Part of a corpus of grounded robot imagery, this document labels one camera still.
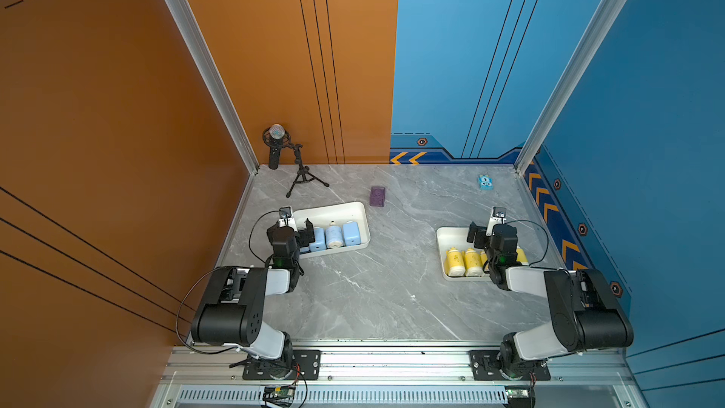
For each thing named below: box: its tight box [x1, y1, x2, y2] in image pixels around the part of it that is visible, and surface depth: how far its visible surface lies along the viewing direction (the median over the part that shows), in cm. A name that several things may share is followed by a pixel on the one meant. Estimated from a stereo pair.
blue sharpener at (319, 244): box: [308, 226, 326, 253], surface depth 91 cm
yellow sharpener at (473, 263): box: [464, 247, 484, 277], surface depth 86 cm
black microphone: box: [262, 122, 291, 170], surface depth 101 cm
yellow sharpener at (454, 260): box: [444, 246, 466, 277], surface depth 86 cm
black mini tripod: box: [286, 144, 331, 199], surface depth 111 cm
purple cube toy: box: [369, 186, 387, 207], surface depth 107 cm
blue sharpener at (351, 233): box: [342, 220, 362, 247], surface depth 94 cm
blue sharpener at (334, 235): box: [325, 220, 344, 249], surface depth 92 cm
